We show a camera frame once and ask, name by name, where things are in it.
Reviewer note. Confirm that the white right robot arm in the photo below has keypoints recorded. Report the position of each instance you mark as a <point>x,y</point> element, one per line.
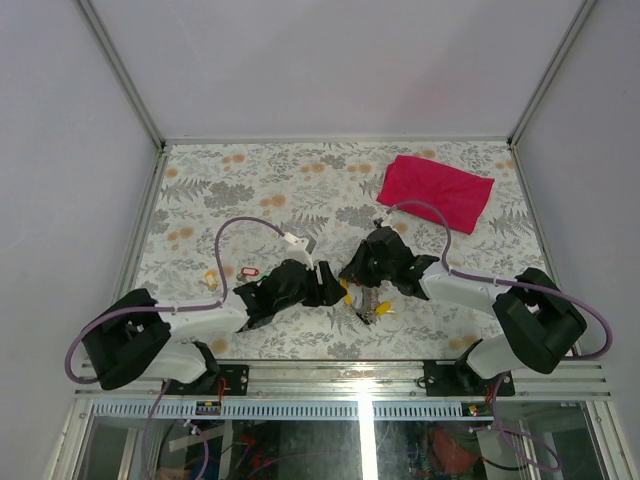
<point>539,326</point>

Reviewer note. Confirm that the metal key organiser with rings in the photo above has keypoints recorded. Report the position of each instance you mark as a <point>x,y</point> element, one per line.
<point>364,303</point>

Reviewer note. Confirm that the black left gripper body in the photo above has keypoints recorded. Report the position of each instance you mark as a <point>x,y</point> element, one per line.
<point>313,294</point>

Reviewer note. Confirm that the aluminium mounting rail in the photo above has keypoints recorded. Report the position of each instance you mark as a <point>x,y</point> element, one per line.
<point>329,379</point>

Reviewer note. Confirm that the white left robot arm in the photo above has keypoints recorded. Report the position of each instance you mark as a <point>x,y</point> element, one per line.
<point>139,338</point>

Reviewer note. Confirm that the white slotted cable duct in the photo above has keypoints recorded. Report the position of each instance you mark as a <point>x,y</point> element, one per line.
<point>293,410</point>

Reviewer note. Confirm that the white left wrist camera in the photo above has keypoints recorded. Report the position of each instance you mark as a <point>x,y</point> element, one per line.
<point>300,249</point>

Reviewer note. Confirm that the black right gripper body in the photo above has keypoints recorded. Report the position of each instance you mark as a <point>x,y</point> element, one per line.
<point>368,270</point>

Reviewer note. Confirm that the pink folded cloth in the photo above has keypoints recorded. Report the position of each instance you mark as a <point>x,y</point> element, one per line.
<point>436,192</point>

